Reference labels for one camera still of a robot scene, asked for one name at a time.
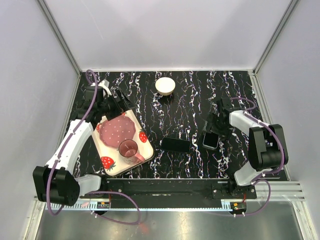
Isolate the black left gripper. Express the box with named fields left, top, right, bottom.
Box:
left=98, top=88, right=136, bottom=121

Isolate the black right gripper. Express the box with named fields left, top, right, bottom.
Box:
left=202, top=112, right=233, bottom=142

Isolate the phone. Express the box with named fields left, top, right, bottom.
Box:
left=202, top=132, right=220, bottom=150

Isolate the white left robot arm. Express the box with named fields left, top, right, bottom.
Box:
left=32, top=85, right=135, bottom=206

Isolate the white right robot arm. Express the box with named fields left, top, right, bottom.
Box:
left=202, top=98, right=289, bottom=199

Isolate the pink dotted plate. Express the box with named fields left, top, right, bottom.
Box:
left=98, top=115, right=136, bottom=149

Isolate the white strawberry tray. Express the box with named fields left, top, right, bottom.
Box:
left=92, top=110, right=154, bottom=177

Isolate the cream ceramic bowl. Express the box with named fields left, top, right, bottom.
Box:
left=155, top=77, right=176, bottom=96

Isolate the black smartphone on table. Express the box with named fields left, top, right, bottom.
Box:
left=161, top=137, right=191, bottom=153

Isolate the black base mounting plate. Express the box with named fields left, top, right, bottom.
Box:
left=100, top=178, right=257, bottom=200

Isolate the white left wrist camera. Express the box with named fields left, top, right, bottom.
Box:
left=98, top=79, right=112, bottom=96

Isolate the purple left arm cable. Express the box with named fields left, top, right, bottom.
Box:
left=46, top=69, right=142, bottom=225

